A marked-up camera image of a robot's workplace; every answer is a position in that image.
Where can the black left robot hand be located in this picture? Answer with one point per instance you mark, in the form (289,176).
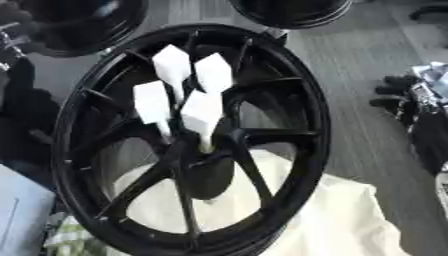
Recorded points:
(29,120)

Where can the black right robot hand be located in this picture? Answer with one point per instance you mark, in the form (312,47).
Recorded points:
(402,101)

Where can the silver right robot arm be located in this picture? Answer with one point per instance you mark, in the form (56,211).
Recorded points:
(431,133)

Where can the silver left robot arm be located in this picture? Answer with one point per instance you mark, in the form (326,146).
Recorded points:
(10,41)

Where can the black round wheel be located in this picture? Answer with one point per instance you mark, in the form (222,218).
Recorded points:
(291,13)
(87,30)

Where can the black spoked wheel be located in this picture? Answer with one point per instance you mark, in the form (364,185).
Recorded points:
(289,133)

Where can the white pin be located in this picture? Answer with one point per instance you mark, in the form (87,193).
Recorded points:
(172,65)
(202,111)
(213,73)
(150,101)

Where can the pale grey box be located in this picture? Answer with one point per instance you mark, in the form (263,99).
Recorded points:
(23,213)

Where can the black office chair base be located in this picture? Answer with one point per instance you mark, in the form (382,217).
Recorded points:
(430,10)

